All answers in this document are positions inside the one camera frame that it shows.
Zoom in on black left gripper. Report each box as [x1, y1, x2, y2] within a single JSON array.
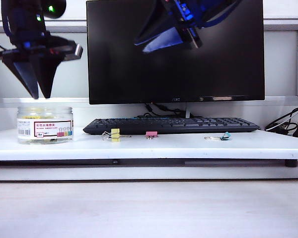
[[0, 32, 73, 100]]

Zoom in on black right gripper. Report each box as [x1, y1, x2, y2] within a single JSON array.
[[134, 0, 203, 53]]

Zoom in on round transparent plastic jar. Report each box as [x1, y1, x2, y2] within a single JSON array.
[[16, 106, 74, 145]]

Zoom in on yellow binder clip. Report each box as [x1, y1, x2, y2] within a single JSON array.
[[101, 128, 121, 142]]

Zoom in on black computer monitor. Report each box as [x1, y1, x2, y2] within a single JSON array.
[[86, 0, 266, 105]]

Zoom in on black computer keyboard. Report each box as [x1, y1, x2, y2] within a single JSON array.
[[82, 117, 261, 135]]

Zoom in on white desk riser board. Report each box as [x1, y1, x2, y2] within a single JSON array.
[[0, 127, 298, 161]]

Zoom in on teal binder clip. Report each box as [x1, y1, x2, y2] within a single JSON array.
[[204, 131, 232, 141]]

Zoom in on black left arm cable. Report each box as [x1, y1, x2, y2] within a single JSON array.
[[0, 34, 15, 52]]

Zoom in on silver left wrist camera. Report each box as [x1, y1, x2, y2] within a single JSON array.
[[49, 37, 84, 61]]

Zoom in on grey partition rail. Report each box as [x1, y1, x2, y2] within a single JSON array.
[[0, 18, 298, 34]]

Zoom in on black monitor cable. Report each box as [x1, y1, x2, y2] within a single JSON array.
[[136, 103, 187, 118]]

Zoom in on white cable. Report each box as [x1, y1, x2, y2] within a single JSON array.
[[265, 106, 298, 131]]

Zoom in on black looped power cable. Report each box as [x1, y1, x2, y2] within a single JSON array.
[[264, 104, 298, 132]]

